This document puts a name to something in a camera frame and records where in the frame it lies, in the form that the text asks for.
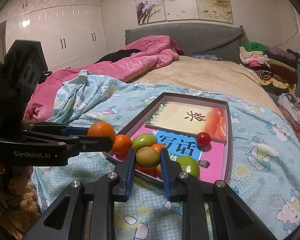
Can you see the red cherry tomato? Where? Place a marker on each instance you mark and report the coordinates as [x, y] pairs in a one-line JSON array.
[[151, 172], [203, 139]]

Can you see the white wardrobe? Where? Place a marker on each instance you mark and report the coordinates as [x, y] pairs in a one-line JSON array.
[[71, 31]]

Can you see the large green jujube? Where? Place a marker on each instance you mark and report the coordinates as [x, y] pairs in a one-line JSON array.
[[189, 165]]

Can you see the beige bed blanket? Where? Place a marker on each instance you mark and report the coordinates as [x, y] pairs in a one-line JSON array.
[[224, 77]]

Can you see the blue Hello Kitty sheet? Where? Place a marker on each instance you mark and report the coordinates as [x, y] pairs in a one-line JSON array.
[[265, 168]]

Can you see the yellow orange booklet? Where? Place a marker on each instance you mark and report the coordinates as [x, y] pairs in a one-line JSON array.
[[189, 119]]

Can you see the orange tangerine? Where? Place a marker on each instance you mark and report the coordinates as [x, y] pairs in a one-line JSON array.
[[102, 129], [158, 147], [122, 144]]

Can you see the orange tangerine front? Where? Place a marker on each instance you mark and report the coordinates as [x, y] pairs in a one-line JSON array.
[[158, 147]]

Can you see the grey headboard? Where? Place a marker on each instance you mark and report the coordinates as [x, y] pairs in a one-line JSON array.
[[197, 38]]

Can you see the black garment on bed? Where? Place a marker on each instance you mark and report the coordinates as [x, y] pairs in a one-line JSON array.
[[118, 55]]

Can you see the person's hand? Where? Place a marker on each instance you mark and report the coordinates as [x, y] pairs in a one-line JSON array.
[[13, 183]]

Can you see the pink Chinese workbook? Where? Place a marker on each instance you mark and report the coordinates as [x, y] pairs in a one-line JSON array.
[[214, 160]]

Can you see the blossom wall painting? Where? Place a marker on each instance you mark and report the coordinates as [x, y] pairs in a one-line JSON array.
[[150, 11]]

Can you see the small yellow-brown fruit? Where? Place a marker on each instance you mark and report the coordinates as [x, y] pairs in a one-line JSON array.
[[159, 171], [147, 158]]

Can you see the pink quilt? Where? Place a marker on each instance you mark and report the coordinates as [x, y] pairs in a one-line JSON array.
[[155, 51]]

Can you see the small green jujube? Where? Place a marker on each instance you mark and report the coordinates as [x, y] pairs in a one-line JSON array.
[[143, 140]]

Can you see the white cloth in basket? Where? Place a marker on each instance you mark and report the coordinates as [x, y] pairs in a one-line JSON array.
[[291, 104]]

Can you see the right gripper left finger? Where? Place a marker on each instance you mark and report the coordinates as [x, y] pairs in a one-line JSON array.
[[113, 187]]

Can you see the shallow cardboard box tray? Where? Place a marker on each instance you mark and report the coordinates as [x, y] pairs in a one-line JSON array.
[[140, 119]]

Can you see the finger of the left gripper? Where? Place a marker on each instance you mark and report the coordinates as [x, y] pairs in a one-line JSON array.
[[76, 144], [72, 130]]

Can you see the blue patterned pillow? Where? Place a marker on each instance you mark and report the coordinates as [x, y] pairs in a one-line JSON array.
[[207, 57]]

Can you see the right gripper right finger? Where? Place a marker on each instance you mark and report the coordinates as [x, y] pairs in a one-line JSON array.
[[182, 187]]

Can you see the pile of folded clothes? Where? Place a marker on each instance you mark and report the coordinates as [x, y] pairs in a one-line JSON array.
[[275, 69]]

